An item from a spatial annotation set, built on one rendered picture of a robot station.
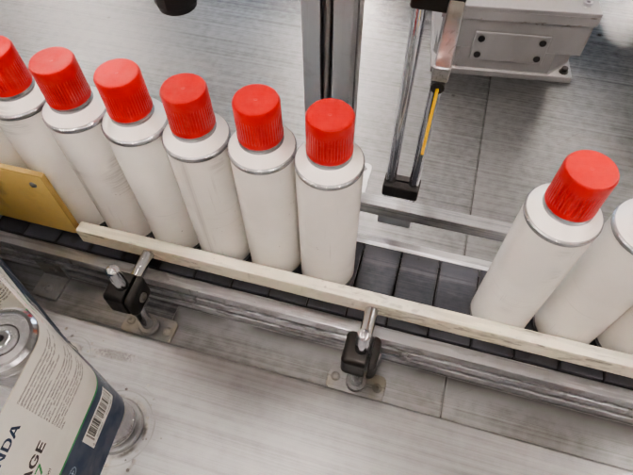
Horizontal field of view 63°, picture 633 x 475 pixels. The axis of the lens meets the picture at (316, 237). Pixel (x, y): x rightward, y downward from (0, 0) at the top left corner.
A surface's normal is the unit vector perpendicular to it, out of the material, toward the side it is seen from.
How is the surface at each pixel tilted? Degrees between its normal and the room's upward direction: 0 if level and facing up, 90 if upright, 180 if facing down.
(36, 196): 90
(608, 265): 90
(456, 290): 0
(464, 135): 0
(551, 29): 90
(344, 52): 90
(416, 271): 0
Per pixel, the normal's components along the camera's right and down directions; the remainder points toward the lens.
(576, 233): 0.03, 0.14
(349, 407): -0.01, -0.55
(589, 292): -0.84, 0.46
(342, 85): -0.27, 0.80
